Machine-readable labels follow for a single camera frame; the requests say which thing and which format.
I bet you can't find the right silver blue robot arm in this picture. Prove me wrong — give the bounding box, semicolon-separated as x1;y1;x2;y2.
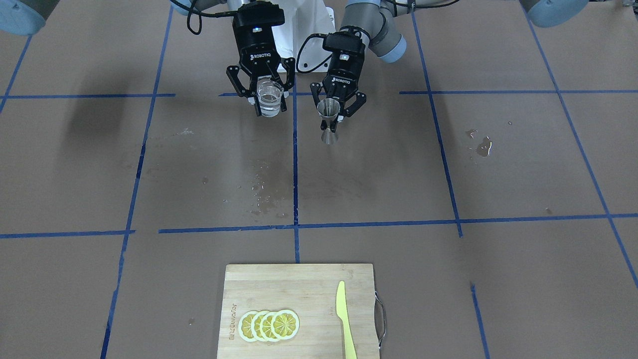
0;0;296;116

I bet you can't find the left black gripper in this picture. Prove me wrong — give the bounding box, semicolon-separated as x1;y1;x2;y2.
310;52;367;122

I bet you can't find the white camera stand pedestal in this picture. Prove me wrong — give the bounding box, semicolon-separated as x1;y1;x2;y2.
271;0;335;73

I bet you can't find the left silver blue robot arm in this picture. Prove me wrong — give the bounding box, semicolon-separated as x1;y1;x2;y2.
303;0;561;129

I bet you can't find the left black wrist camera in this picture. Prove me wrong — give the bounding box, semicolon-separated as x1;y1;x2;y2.
322;31;365;55

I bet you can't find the clear glass cup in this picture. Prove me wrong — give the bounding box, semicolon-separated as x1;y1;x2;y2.
257;80;284;118

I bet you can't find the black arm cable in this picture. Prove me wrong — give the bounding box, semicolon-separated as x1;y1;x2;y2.
296;33;332;74
185;0;237;35

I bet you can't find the steel double jigger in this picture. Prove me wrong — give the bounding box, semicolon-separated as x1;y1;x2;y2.
317;98;341;145

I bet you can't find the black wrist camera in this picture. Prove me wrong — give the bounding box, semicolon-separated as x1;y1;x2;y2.
233;0;285;28
322;31;365;55

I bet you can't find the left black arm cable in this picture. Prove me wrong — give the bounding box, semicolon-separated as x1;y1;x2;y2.
296;33;332;74

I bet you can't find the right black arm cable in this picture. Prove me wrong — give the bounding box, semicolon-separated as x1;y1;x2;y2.
185;0;237;35

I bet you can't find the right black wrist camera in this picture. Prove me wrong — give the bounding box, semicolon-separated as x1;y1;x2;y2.
233;0;285;28

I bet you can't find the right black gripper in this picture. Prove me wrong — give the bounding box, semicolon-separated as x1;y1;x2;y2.
226;25;296;116

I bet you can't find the yellow plastic knife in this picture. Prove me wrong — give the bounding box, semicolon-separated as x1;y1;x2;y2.
335;280;357;359

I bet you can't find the bamboo cutting board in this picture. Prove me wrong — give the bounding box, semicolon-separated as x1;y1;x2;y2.
217;264;380;359

